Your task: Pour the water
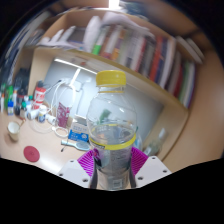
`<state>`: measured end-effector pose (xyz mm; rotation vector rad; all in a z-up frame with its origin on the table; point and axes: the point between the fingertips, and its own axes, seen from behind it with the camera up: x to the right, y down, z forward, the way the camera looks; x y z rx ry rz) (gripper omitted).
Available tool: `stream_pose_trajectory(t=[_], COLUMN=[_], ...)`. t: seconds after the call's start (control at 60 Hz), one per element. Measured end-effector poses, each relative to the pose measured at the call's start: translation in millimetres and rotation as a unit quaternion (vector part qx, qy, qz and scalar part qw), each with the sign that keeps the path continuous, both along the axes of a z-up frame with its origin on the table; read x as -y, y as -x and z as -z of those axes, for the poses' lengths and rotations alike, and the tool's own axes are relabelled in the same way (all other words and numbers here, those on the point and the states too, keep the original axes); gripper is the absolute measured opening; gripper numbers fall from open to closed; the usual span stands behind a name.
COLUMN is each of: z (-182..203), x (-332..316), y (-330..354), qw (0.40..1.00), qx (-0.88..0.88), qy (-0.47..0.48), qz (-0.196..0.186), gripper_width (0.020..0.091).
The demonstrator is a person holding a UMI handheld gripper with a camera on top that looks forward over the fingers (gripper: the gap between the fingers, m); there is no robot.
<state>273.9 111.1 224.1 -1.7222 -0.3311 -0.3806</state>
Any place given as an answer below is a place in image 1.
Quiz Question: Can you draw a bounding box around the cream ceramic cup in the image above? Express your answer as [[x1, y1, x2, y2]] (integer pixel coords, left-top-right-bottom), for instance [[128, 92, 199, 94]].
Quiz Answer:
[[7, 120, 22, 142]]

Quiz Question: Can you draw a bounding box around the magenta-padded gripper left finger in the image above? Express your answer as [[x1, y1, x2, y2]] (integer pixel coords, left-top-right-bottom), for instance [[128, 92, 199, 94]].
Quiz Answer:
[[57, 149, 98, 190]]

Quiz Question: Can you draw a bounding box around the flat round red coaster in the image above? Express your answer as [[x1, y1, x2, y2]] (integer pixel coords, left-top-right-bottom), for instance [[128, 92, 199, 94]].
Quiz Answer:
[[23, 145, 41, 163]]

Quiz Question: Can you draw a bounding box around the white cable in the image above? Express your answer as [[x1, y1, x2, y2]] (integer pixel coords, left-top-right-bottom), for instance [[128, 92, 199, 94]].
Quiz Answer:
[[31, 79, 74, 138]]

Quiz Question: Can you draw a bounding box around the white bottle with blue label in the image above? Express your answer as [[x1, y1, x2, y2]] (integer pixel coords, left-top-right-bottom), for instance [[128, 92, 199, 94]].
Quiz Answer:
[[7, 99, 15, 116]]

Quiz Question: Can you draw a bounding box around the light blue hairbrush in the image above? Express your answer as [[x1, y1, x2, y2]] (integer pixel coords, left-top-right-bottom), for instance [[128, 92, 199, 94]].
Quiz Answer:
[[60, 139, 91, 152]]

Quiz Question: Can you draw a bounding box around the tall clear glass bottle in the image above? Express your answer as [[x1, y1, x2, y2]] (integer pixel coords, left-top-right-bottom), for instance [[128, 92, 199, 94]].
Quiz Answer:
[[143, 128, 168, 157]]

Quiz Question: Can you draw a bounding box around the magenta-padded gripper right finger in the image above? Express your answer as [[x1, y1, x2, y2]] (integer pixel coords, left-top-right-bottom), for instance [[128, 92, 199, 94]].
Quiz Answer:
[[129, 146, 173, 189]]

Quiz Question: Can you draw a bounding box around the red and white canister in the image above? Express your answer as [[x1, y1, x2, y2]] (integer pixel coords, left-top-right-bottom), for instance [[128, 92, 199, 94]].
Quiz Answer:
[[33, 87, 48, 111]]

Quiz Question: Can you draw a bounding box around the white power strip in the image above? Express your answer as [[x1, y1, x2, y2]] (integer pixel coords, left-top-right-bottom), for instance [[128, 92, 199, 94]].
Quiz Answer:
[[59, 78, 84, 93]]

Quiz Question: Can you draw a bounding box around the white led desk lamp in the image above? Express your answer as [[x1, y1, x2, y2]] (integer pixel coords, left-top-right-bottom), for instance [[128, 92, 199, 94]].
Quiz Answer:
[[54, 58, 98, 88]]

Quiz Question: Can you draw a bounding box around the wooden shelf unit with books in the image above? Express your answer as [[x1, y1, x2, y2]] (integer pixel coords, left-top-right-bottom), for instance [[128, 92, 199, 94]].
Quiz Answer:
[[19, 6, 206, 161]]

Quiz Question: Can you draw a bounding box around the clear yellow-capped drink bottle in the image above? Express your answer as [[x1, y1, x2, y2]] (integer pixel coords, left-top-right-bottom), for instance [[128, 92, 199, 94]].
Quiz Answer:
[[85, 69, 139, 191]]

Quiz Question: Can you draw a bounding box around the ceiling light tube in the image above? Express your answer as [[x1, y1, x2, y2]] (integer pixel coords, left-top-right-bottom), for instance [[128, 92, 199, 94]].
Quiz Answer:
[[108, 0, 122, 10]]

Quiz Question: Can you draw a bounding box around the pink pouch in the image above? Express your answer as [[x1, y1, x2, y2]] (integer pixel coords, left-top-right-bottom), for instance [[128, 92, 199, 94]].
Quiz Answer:
[[56, 101, 72, 129]]

